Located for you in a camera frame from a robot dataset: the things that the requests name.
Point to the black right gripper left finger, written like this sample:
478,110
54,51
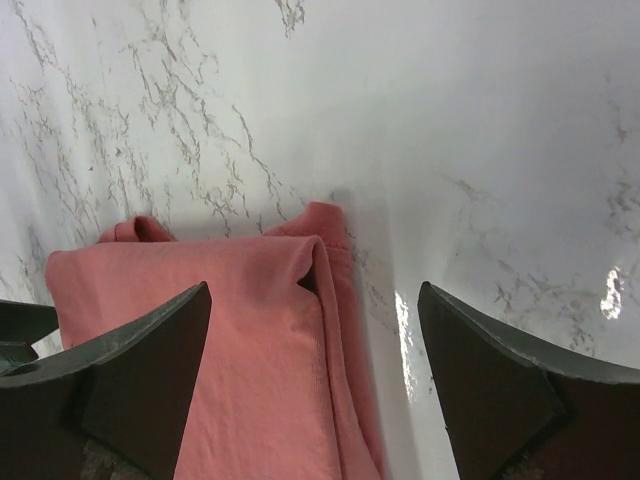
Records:
114,407

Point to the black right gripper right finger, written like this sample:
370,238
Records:
518,407

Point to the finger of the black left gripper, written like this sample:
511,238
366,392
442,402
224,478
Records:
23,325

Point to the dusty pink t-shirt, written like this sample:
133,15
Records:
284,388

